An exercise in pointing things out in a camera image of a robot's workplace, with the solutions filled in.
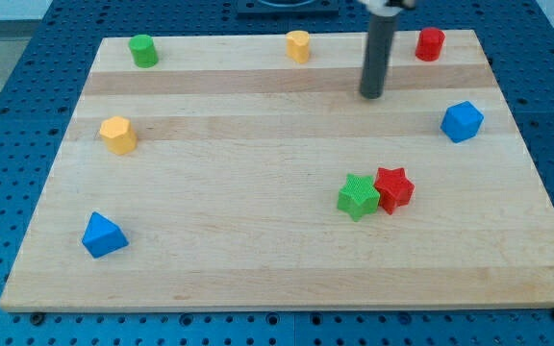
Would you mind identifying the blue triangle block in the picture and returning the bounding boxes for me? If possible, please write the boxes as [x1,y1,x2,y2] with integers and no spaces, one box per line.
[82,211,129,259]

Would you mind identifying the yellow heart block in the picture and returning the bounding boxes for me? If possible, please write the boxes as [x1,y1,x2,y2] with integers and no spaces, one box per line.
[286,30,311,63]

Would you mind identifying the green star block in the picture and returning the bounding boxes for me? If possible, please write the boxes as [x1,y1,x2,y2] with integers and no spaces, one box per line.
[337,173,381,222]

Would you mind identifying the blue cube block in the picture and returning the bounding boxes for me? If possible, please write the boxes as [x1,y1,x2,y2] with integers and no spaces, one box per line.
[441,101,485,143]

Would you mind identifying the green cylinder block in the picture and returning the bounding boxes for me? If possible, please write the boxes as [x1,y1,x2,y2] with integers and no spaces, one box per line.
[128,34,159,68]

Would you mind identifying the red star block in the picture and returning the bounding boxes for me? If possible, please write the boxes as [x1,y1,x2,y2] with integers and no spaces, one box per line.
[373,167,415,214]

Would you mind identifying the red cylinder block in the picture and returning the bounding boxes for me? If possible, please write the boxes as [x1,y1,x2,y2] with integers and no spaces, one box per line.
[415,27,445,62]

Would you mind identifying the wooden board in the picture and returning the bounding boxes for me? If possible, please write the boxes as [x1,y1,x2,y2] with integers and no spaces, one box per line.
[0,30,554,313]

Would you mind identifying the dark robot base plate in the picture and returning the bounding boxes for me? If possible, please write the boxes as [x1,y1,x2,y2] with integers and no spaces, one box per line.
[234,0,340,16]

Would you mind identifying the yellow hexagon block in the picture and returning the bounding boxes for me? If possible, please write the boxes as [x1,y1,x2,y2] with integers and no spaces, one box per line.
[99,116,138,155]

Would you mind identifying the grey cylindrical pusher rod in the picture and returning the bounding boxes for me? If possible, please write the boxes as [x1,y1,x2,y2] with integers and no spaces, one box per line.
[359,14,397,99]

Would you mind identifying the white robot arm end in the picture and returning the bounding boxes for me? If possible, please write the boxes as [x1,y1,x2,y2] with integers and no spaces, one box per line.
[359,0,416,17]

